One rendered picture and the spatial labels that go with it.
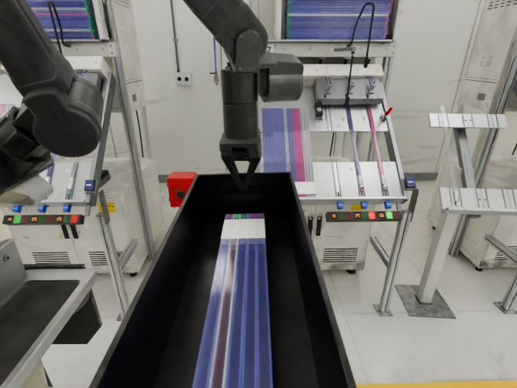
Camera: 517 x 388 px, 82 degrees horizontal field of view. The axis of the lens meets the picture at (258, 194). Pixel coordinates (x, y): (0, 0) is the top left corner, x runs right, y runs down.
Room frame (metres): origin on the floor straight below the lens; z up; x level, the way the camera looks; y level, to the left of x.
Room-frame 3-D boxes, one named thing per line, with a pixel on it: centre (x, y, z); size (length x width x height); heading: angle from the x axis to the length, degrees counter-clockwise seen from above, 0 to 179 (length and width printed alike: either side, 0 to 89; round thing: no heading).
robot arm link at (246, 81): (0.50, 0.02, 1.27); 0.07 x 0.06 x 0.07; 107
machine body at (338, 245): (1.86, -0.33, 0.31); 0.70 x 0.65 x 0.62; 91
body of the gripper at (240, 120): (0.50, 0.03, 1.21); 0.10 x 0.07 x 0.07; 1
